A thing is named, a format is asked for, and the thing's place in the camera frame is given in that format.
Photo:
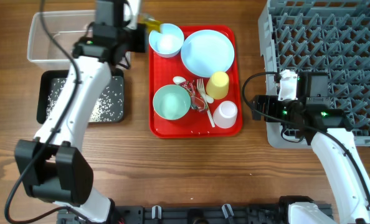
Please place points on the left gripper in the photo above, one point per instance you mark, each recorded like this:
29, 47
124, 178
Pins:
142, 32

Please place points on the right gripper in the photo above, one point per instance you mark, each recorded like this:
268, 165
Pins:
271, 102

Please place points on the yellow foil wrapper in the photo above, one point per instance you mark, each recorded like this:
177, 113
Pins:
150, 22

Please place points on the light blue small bowl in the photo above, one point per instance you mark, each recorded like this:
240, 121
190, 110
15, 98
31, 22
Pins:
168, 41

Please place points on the mint green bowl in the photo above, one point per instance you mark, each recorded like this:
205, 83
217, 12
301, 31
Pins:
171, 102

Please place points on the red strawberry candy wrapper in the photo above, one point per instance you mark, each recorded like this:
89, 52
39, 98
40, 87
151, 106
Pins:
189, 87

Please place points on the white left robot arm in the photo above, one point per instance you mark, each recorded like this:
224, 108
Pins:
51, 165

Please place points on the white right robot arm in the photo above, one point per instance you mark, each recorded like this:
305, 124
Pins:
329, 133

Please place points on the grey dishwasher rack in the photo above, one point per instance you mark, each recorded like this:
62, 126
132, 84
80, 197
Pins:
322, 36

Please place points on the clear plastic bin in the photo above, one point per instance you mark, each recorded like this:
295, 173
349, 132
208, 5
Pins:
52, 37

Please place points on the black tray with rice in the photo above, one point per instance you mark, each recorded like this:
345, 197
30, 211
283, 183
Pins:
109, 107

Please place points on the white plastic spoon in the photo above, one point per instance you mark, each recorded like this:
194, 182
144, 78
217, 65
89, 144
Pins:
177, 80

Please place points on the white plastic cup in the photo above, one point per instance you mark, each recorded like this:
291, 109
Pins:
225, 115

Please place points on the light blue plate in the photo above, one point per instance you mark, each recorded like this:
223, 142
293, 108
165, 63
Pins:
207, 51

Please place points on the yellow plastic cup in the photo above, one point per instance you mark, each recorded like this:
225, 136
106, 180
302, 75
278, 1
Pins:
218, 85

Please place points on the white plastic fork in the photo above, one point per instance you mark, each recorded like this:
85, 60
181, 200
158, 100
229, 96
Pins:
202, 92

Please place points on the red plastic tray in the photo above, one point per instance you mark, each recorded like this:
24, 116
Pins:
194, 124

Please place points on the clear plastic wrapper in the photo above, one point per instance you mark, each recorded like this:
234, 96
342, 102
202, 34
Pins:
198, 104

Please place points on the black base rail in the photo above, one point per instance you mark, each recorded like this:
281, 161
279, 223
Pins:
252, 214

